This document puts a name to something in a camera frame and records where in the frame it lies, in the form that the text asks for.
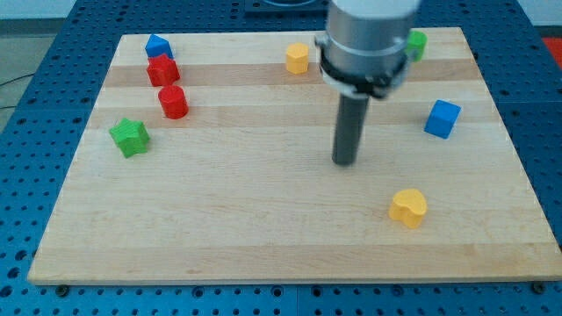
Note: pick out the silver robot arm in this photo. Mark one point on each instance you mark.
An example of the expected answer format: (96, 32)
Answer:
(363, 51)

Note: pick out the light wooden board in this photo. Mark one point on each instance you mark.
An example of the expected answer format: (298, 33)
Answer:
(243, 189)

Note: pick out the green cylinder block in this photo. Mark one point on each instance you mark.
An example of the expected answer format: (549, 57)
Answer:
(416, 43)

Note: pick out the yellow hexagon block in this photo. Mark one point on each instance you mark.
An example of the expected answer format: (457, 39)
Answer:
(297, 58)

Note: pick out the blue pentagon block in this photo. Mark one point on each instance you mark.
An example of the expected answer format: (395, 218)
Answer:
(157, 45)

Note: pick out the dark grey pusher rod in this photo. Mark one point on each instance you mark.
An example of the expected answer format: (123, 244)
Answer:
(348, 129)

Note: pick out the green star block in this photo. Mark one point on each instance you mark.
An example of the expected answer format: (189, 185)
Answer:
(130, 136)

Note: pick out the red cylinder block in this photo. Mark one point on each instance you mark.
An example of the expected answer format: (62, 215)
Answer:
(173, 102)

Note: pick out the red star block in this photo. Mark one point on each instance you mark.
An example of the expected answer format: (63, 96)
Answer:
(162, 71)

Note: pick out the yellow heart block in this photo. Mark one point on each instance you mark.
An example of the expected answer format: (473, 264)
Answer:
(408, 206)

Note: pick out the blue cube block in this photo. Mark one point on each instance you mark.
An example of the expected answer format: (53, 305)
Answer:
(442, 118)

